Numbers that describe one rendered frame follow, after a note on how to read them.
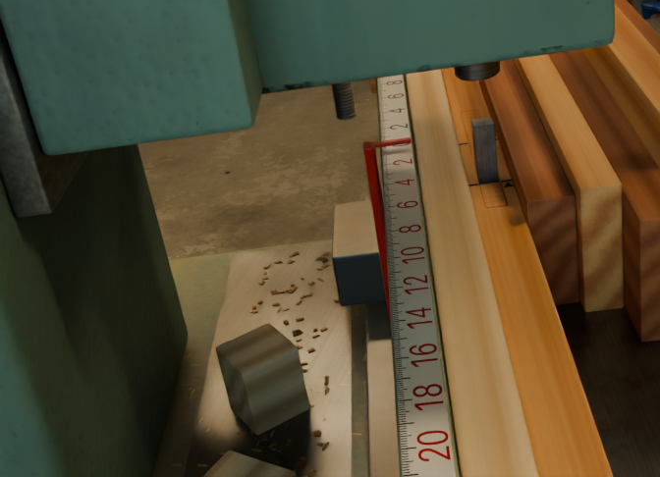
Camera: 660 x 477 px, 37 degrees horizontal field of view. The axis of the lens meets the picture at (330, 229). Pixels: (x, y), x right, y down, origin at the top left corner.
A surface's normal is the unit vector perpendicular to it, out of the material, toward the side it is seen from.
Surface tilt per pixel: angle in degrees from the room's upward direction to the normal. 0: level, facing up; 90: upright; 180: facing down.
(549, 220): 90
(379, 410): 0
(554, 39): 90
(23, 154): 90
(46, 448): 90
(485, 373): 0
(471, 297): 0
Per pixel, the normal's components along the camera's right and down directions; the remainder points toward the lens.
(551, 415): -0.15, -0.88
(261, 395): 0.52, 0.33
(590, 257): -0.02, 0.47
